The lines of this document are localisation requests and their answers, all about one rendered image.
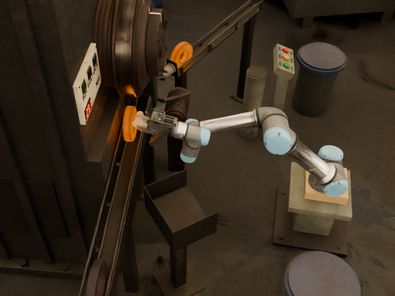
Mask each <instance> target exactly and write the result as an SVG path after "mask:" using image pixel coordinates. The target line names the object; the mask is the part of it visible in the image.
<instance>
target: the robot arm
mask: <svg viewBox="0 0 395 296"><path fill-rule="evenodd" d="M156 111H159V112H162V113H159V112H156ZM177 120H178V118H176V117H172V116H168V115H165V112H163V111H160V110H156V109H153V112H152V114H151V117H147V116H144V115H143V112H141V111H138V112H137V114H136V115H135V116H134V117H133V120H132V125H133V126H134V127H136V128H137V129H138V130H140V131H141V132H144V133H147V134H154V135H153V136H152V137H151V138H150V141H149V144H150V145H151V146H152V147H153V146H154V145H156V144H157V143H159V142H160V141H161V140H162V139H164V138H165V137H166V136H167V135H169V132H171V134H170V136H172V137H173V136H174V138H177V139H182V140H183V145H182V150H181V152H180V158H181V159H182V160H183V161H184V162H186V163H192V162H194V161H195V159H196V158H197V156H198V152H199V150H200V147H201V146H203V145H204V146H206V145H207V144H208V142H209V139H210V136H213V135H216V134H222V133H228V132H234V131H238V130H244V129H250V128H254V127H256V128H258V129H262V128H263V141H264V144H265V147H266V149H267V150H268V151H269V152H271V153H272V154H278V155H287V156H289V157H290V158H291V159H292V160H294V161H295V162H296V163H297V164H299V165H300V166H301V167H303V168H304V169H305V170H306V171H308V172H309V173H310V174H309V177H308V183H309V185H310V187H311V188H312V189H314V190H316V191H318V192H321V193H324V194H325V195H326V196H329V197H337V196H341V195H342V194H344V193H345V192H346V191H347V189H348V181H347V179H346V175H345V172H344V168H343V164H342V158H343V152H342V150H341V149H339V148H338V147H336V146H323V147H322V148H321V149H320V150H319V152H318V155H316V154H315V153H313V152H312V151H311V150H310V149H309V148H308V147H306V146H305V145H304V144H303V143H302V142H300V141H299V140H298V135H297V134H296V133H295V132H294V131H293V130H291V129H290V127H289V124H288V119H287V116H286V115H285V113H284V112H283V111H281V110H280V109H277V108H275V107H258V108H255V109H254V110H253V111H252V112H246V113H240V114H236V115H231V116H225V117H220V118H216V119H210V120H205V121H201V122H198V121H197V120H196V119H188V120H187V121H185V122H180V121H177ZM148 125H149V126H148Z"/></svg>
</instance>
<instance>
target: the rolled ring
mask: <svg viewBox="0 0 395 296"><path fill-rule="evenodd" d="M107 279H108V267H107V263H106V261H105V260H95V261H94V262H93V264H92V266H91V269H90V272H89V276H88V282H87V286H86V296H105V291H106V286H107Z"/></svg>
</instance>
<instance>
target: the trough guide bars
mask: <svg viewBox="0 0 395 296"><path fill-rule="evenodd" d="M254 1H255V0H248V1H247V2H246V3H245V4H243V5H242V6H241V7H240V8H238V9H237V10H236V11H234V13H232V14H231V15H229V16H228V17H227V18H226V19H225V20H223V21H222V22H221V23H220V24H218V25H217V26H216V27H214V28H213V29H212V30H211V31H209V32H208V33H207V34H206V35H205V36H203V37H202V38H200V39H199V40H198V41H197V42H195V43H194V44H193V45H192V47H193V50H194V49H195V48H196V47H198V46H199V47H201V46H202V42H204V41H205V40H207V38H209V37H210V36H211V35H213V34H214V33H215V32H216V31H217V30H219V29H220V28H221V27H222V26H223V25H225V26H226V25H228V22H229V21H230V20H231V19H232V18H234V17H235V16H236V15H237V14H239V13H240V12H241V11H243V10H244V9H245V8H246V7H247V6H249V5H250V6H252V4H253V2H254ZM263 1H264V0H261V1H260V2H258V3H257V4H256V5H255V6H254V7H252V8H251V9H250V10H248V11H247V12H246V13H245V14H244V15H242V16H241V17H240V18H239V19H238V20H236V21H235V22H234V23H232V24H231V25H230V26H229V27H228V28H226V29H225V30H224V31H223V32H222V33H220V34H219V35H218V36H217V37H215V38H214V39H213V40H211V41H210V42H209V43H208V44H207V45H205V46H204V47H203V48H202V49H201V50H199V51H198V52H197V53H195V54H194V55H193V56H192V57H191V58H189V59H188V60H187V61H186V62H185V63H183V64H182V65H180V66H179V67H178V73H180V75H181V76H182V75H183V69H184V68H185V67H187V65H189V64H190V63H192V62H193V61H194V60H195V59H196V58H198V57H199V56H200V55H201V54H202V53H203V52H205V51H206V50H207V49H209V53H210V52H211V51H212V45H213V44H215V43H216V42H217V41H218V40H219V39H221V38H222V37H223V36H225V35H226V34H227V33H228V32H229V31H231V30H232V29H233V28H235V31H237V25H238V24H239V23H241V21H243V20H244V19H245V18H247V17H248V16H249V15H250V14H251V13H252V12H254V11H255V10H257V8H258V7H259V11H261V10H262V5H263Z"/></svg>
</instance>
